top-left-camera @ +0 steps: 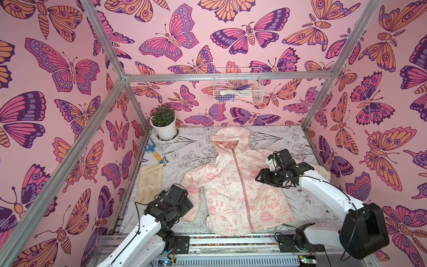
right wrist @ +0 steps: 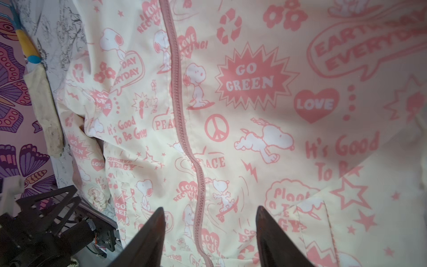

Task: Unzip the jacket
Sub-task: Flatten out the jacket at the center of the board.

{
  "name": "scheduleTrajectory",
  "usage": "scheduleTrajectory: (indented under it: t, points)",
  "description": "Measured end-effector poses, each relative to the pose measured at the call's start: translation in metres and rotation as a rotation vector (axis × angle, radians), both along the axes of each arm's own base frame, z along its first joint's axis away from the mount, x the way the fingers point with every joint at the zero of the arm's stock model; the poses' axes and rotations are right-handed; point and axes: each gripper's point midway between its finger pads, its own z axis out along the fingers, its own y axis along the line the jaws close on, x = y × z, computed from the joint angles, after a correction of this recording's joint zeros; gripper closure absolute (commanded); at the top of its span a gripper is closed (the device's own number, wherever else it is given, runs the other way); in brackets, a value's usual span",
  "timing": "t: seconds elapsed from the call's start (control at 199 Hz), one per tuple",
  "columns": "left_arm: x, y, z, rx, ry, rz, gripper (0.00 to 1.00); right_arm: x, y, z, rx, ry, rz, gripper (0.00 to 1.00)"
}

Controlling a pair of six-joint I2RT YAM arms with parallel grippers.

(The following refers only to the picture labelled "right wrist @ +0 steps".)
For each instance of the pink printed kids jacket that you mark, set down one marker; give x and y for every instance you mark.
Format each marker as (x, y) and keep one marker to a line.
(210, 109)

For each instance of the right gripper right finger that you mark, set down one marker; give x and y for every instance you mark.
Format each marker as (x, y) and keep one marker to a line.
(276, 249)

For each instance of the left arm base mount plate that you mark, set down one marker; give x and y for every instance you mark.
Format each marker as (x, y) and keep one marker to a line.
(51, 228)

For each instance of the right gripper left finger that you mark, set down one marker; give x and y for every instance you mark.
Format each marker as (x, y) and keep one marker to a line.
(145, 249)

